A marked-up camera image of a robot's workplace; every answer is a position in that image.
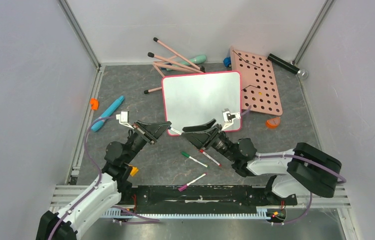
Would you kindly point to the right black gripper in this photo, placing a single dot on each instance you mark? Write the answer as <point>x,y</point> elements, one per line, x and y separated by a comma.
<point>207,138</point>

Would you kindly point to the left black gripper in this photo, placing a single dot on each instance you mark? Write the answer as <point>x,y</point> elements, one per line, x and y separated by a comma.
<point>154,130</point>

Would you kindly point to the pink framed whiteboard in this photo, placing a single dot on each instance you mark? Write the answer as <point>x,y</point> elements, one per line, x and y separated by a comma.
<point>195,99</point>

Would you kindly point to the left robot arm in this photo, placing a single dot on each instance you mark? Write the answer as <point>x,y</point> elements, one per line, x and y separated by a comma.
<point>110,186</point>

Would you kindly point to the red marker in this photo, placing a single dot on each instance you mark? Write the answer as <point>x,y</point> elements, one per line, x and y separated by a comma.
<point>210,157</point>

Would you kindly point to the green marker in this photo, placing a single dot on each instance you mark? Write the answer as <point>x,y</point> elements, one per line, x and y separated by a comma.
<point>186,155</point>

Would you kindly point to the yellow orange block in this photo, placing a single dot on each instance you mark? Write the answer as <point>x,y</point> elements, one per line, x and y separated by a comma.
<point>134,171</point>

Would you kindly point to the large blue marker toy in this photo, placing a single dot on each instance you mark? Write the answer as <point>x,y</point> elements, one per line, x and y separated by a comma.
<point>107,113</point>

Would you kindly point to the purple marker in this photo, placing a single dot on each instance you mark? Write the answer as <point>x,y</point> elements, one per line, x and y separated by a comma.
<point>185,186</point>

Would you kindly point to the pink perforated board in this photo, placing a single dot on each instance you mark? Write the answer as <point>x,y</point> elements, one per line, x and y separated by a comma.
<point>259,90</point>

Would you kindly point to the orange cap right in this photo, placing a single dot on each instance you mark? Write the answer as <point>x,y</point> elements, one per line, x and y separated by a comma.
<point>273,123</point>

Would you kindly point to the orange clip left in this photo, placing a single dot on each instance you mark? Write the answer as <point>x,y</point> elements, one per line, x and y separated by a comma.
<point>94,104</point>

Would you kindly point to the pink folding stand legs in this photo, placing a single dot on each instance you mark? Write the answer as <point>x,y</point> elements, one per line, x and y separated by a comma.
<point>172,63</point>

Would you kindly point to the mint green tube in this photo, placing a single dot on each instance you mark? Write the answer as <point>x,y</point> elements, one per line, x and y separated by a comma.
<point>200,59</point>

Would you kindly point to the blue toy car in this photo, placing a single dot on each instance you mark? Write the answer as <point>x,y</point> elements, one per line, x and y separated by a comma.
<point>227,62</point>

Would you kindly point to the black flashlight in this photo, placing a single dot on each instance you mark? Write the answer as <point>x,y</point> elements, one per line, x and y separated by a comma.
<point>299,72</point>

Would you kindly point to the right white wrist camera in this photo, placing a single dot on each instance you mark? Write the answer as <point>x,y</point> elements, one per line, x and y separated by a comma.
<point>229,118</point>

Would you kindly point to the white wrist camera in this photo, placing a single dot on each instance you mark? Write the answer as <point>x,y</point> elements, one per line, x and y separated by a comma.
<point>123,119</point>
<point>229,118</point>

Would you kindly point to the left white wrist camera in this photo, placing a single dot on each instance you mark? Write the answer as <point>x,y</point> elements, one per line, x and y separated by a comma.
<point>123,119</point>

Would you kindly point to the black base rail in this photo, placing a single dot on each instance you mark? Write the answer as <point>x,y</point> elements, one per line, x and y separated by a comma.
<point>202,199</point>

